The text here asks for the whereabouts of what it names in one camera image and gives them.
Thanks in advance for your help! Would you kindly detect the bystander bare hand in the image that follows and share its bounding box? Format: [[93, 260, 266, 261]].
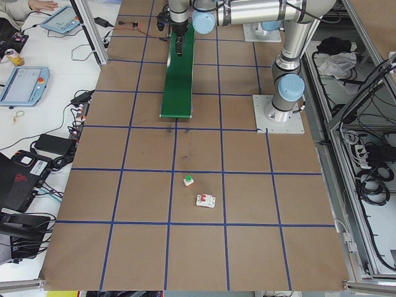
[[27, 0, 59, 13]]

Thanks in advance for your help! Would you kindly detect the large black power brick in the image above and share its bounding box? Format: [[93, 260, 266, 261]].
[[33, 133, 77, 155]]

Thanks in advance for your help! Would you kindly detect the white square base plate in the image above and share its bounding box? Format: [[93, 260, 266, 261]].
[[243, 23, 282, 43], [252, 94, 306, 136]]

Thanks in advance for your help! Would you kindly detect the white crumpled cloth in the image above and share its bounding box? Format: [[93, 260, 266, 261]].
[[318, 51, 360, 80]]

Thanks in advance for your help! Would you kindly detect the coiled black cable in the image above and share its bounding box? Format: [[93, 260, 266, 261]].
[[355, 166, 395, 205]]

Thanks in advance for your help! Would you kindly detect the yellow drink can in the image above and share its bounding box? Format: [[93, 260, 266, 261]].
[[4, 48, 25, 66]]

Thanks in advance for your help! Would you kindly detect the aluminium corner bar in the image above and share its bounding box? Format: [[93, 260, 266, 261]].
[[0, 277, 46, 292], [342, 279, 396, 292]]

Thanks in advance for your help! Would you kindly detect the white power strip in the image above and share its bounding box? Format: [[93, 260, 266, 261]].
[[352, 144, 372, 170]]

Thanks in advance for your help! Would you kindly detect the thin red wire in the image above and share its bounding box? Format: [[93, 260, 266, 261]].
[[113, 25, 170, 43]]

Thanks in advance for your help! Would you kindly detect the black computer with labels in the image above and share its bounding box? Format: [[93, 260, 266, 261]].
[[0, 150, 53, 213]]

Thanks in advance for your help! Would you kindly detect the black power strip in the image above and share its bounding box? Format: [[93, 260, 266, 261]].
[[68, 101, 91, 139]]

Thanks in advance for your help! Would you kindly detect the V-shaped metal bar frame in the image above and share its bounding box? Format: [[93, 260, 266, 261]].
[[301, 0, 396, 281]]

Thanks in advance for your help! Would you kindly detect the black flat electronic device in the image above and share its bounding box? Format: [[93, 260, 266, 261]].
[[0, 213, 56, 264]]

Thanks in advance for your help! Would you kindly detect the aluminium profile post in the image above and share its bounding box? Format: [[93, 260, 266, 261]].
[[69, 0, 108, 66]]

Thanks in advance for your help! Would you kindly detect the beige sleeved forearm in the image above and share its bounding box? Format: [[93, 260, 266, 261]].
[[0, 0, 30, 30]]

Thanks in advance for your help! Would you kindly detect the green conveyor belt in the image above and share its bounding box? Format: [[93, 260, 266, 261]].
[[159, 26, 196, 120]]

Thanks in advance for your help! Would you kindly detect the blue grey teach pendant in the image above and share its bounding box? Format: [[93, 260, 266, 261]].
[[0, 66, 50, 108], [40, 5, 79, 35]]

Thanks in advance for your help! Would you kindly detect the white circuit breaker red switch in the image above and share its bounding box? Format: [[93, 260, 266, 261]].
[[195, 193, 217, 210]]

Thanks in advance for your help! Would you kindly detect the black crumpled cloth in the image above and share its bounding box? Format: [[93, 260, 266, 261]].
[[316, 36, 353, 54]]

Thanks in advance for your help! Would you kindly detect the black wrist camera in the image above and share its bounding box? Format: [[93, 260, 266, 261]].
[[157, 11, 170, 32]]

